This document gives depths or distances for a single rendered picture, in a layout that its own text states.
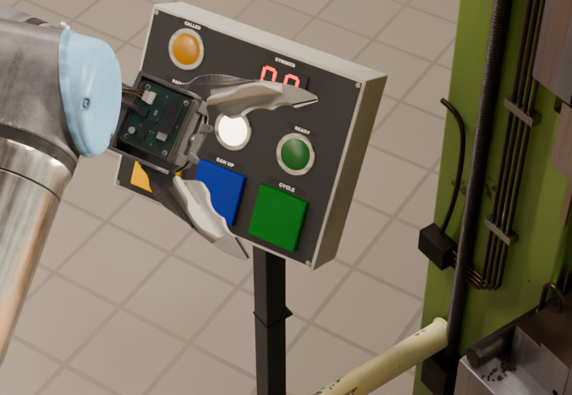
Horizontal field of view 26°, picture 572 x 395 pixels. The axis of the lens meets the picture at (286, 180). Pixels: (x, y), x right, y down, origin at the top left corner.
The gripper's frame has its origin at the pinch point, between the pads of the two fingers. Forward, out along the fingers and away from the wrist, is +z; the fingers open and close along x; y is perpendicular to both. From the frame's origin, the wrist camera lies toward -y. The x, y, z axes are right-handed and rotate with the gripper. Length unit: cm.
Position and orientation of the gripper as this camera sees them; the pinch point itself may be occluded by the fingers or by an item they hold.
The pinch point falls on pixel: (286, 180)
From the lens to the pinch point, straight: 107.1
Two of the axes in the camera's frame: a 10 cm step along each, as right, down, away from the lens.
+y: -1.5, -0.8, -9.9
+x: 4.0, -9.2, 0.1
